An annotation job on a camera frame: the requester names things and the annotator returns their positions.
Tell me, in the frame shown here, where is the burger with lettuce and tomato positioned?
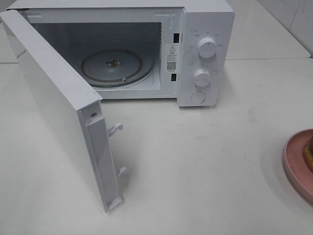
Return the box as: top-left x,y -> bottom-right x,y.
303,138 -> 313,171

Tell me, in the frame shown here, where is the white microwave oven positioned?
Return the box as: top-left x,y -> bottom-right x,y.
0,0 -> 235,109

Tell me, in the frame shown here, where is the pink round plate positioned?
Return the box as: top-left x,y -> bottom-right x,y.
283,129 -> 313,204

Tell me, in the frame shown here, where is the white microwave knob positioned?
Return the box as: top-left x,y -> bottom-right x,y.
197,36 -> 217,58
193,69 -> 211,87

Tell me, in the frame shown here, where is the white microwave door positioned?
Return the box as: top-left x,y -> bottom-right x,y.
0,10 -> 125,212

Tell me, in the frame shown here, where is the glass microwave turntable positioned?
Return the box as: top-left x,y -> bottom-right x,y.
81,49 -> 156,88

